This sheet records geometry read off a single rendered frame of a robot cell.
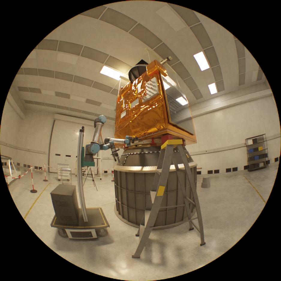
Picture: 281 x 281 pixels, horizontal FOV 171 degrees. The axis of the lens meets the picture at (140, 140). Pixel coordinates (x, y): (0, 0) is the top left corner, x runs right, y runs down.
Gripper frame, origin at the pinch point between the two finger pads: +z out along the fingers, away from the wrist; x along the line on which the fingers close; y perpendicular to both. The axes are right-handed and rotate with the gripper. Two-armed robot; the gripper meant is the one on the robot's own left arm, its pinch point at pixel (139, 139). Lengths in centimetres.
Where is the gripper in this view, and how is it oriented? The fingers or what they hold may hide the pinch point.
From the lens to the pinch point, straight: 192.4
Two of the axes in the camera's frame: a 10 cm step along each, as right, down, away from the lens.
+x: -6.4, 1.8, 7.4
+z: 7.7, 1.2, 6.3
